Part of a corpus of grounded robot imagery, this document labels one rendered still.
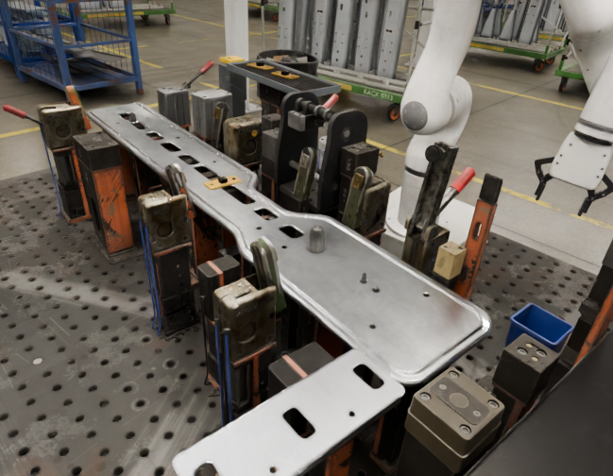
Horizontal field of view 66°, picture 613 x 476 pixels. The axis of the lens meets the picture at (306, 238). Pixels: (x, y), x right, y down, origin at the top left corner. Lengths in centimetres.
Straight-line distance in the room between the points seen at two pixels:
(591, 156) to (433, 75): 39
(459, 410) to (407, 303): 26
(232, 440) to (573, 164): 89
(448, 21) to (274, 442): 95
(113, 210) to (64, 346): 39
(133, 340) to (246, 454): 64
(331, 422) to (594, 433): 30
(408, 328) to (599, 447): 28
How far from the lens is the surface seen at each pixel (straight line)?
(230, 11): 483
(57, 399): 111
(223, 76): 165
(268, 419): 62
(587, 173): 117
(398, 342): 73
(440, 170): 85
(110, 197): 138
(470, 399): 60
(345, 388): 65
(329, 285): 81
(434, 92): 121
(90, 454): 101
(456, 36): 121
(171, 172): 98
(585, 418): 69
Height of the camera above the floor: 149
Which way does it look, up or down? 32 degrees down
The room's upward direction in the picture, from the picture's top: 3 degrees clockwise
